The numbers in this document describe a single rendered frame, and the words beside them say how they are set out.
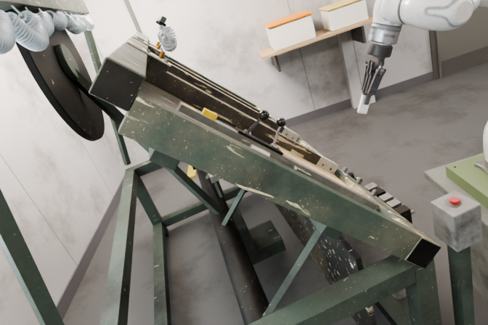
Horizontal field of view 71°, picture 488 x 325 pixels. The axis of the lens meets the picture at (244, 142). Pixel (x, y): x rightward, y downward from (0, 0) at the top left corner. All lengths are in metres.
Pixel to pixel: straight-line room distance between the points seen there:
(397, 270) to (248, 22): 3.58
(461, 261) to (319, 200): 0.79
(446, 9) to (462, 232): 0.87
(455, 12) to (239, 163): 0.67
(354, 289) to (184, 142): 0.88
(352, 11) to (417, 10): 3.15
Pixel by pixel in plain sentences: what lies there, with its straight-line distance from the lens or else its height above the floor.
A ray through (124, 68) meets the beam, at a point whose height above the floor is 1.82.
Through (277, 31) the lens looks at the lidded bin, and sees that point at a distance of 3.98.
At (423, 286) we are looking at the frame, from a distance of 1.61.
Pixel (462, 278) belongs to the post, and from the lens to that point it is 1.79.
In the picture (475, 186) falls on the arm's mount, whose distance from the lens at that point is 1.84.
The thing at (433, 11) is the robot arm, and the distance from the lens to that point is 1.06.
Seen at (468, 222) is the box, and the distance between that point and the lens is 1.56.
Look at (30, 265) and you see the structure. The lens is 1.15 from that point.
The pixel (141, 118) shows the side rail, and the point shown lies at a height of 1.70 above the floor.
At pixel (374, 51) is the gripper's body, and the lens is 1.19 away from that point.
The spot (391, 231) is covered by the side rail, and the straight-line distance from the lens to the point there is 1.34.
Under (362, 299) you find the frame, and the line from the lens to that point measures 1.47.
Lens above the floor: 1.90
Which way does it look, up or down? 23 degrees down
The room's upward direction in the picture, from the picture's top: 20 degrees counter-clockwise
